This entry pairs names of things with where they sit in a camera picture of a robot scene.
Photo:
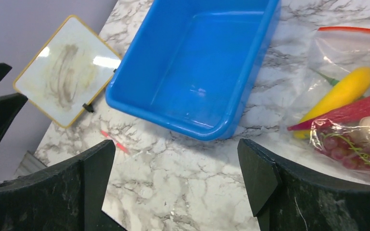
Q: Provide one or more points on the red pen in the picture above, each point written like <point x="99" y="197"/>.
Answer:
<point x="116" y="142"/>

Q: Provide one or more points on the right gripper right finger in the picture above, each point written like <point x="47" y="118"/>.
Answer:
<point x="286" y="196"/>

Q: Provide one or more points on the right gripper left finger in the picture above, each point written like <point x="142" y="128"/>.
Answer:
<point x="67" y="196"/>

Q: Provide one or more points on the red chili pepper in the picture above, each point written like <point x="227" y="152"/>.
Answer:
<point x="346" y="114"/>

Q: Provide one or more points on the clear zip bag orange zipper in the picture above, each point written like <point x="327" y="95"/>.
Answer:
<point x="334" y="51"/>

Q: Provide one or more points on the yellow banana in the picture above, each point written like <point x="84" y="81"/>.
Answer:
<point x="319" y="109"/>

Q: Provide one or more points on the white board with wooden frame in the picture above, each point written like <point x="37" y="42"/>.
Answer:
<point x="69" y="72"/>

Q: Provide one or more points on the purple grape bunch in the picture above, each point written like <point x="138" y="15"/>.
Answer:
<point x="350" y="148"/>

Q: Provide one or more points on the blue plastic bin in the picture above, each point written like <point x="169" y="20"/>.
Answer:
<point x="193" y="63"/>

